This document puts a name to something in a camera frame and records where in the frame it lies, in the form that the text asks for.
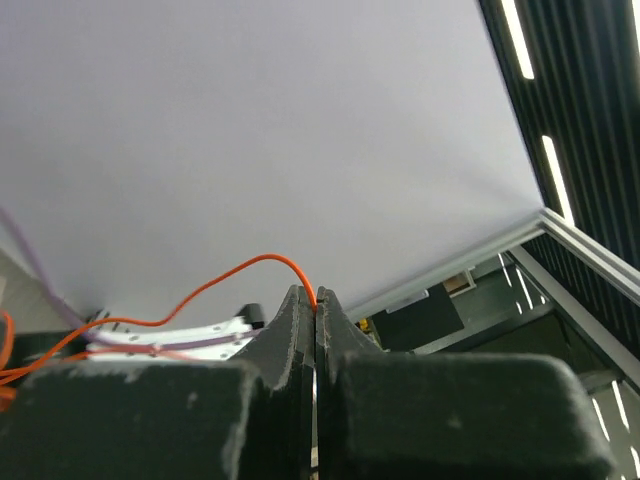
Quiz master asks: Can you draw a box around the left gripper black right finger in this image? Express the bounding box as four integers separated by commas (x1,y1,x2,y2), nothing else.
315,288,616,479

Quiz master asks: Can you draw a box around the aluminium frame post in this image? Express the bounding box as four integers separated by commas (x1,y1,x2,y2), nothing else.
347,208,639,387

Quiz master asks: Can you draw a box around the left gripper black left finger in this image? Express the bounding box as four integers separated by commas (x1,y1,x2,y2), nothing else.
1,287,313,479

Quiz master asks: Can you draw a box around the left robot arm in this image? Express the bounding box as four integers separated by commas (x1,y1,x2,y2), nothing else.
1,286,615,479

